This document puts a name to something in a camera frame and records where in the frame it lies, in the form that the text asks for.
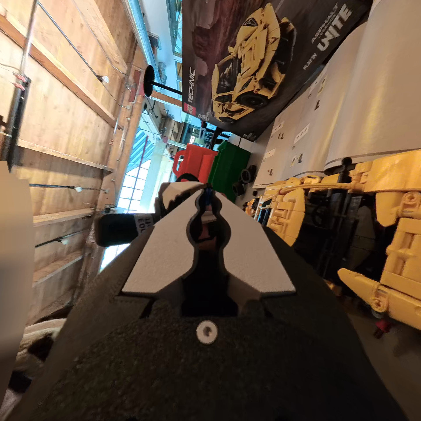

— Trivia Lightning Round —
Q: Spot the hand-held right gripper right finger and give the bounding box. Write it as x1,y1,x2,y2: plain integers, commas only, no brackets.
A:
210,191,296,316

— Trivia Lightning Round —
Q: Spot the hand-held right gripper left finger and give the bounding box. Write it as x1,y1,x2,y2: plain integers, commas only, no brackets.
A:
121,190,206,316

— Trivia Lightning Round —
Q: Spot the yellow toy brick car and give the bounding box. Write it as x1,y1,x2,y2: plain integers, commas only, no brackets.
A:
243,150,421,339

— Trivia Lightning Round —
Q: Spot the instruction booklet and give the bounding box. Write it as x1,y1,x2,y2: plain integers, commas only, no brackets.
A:
253,0,421,189

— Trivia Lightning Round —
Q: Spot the grey desk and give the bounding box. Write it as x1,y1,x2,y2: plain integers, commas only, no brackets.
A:
227,133,421,421

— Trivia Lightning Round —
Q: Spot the person's left hand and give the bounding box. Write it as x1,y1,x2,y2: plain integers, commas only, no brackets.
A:
197,225,218,251

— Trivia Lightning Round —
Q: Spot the red storage bin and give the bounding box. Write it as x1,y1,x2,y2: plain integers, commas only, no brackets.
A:
172,143,219,185

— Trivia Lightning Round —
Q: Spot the green storage bin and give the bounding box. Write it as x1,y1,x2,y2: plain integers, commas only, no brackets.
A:
207,140,252,203

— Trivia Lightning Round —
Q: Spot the black floor lamp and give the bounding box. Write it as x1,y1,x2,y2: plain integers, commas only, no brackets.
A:
143,64,183,98

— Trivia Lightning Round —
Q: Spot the toy car box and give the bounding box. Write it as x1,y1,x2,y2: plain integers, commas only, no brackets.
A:
182,0,374,143

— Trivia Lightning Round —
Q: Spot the metal ceiling duct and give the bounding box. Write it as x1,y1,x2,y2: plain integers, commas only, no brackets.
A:
127,0,163,84

